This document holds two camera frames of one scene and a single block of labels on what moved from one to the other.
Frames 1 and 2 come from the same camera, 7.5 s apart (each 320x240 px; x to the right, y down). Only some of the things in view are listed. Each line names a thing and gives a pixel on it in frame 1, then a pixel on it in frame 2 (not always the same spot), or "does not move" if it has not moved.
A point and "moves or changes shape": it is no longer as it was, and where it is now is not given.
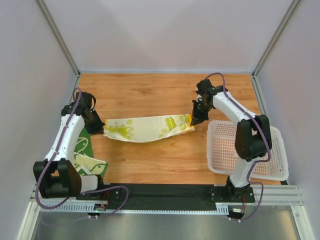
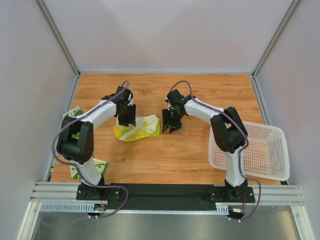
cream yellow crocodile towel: x=144 y=129 moves or changes shape
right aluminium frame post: x=277 y=35 does not move
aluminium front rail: x=291 y=195 does not move
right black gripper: x=200 y=113 to x=172 y=120
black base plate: x=178 y=194 does not move
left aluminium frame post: x=56 y=37 does not move
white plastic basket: x=223 y=158 does not move
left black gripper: x=94 y=123 to x=127 y=117
